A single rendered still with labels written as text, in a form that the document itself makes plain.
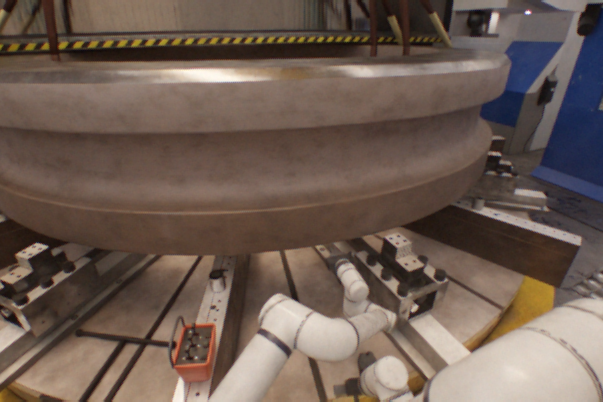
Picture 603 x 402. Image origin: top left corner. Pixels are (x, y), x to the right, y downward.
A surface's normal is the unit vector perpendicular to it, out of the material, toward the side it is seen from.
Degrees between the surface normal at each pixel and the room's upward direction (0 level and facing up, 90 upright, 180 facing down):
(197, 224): 90
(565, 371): 18
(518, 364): 22
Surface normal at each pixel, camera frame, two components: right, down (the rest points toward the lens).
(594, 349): 0.11, -0.72
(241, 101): 0.12, 0.47
